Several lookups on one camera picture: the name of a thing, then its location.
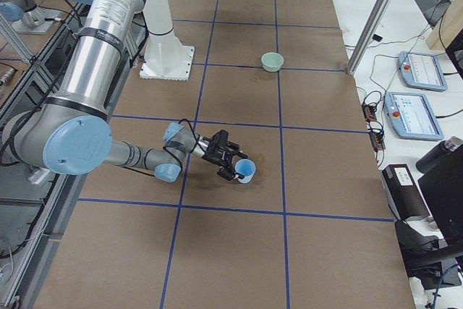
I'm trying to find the black water bottle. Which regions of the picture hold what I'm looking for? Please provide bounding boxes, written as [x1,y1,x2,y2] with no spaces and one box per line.
[415,136,462,174]

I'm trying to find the white pedestal column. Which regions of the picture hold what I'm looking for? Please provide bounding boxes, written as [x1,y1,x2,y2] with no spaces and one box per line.
[140,0,195,81]

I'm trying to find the mint green bowl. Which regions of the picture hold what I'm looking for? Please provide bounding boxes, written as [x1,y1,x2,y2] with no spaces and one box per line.
[260,52,284,72]

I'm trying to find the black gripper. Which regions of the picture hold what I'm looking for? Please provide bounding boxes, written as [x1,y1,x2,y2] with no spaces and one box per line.
[202,138,248,181]

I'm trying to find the near blue teach pendant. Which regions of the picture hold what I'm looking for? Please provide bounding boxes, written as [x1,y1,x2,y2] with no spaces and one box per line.
[384,92,443,141]

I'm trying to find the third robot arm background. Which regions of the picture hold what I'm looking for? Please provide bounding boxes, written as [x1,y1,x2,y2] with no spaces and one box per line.
[1,0,62,35]

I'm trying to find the aluminium frame post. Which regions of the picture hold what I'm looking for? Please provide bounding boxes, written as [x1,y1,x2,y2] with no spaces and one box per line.
[346,0,391,75]

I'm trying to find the blue teach pendant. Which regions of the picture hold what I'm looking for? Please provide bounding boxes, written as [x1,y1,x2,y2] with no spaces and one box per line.
[384,92,443,141]
[399,51,448,92]

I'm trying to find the black flat box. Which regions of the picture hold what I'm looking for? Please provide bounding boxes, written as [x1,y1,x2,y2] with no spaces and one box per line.
[381,164,430,221]

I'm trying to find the orange black adapter board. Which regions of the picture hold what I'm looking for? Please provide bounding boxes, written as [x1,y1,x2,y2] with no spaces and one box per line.
[362,103,385,153]

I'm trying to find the light blue plastic cup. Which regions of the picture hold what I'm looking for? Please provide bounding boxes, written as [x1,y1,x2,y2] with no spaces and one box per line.
[235,159,256,184]

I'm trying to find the black computer monitor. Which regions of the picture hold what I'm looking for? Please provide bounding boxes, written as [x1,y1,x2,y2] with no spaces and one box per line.
[417,39,463,248]

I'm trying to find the far blue teach pendant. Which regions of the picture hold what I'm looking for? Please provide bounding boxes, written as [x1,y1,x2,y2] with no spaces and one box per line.
[399,51,448,92]

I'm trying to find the wrist black camera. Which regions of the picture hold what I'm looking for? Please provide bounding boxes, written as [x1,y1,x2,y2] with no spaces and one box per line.
[211,130,229,148]

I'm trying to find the small black square pad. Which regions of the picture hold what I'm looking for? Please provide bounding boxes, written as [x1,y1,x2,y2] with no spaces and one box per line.
[373,34,383,42]

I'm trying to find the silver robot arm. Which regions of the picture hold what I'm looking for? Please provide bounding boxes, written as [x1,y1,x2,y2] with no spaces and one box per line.
[1,0,247,182]

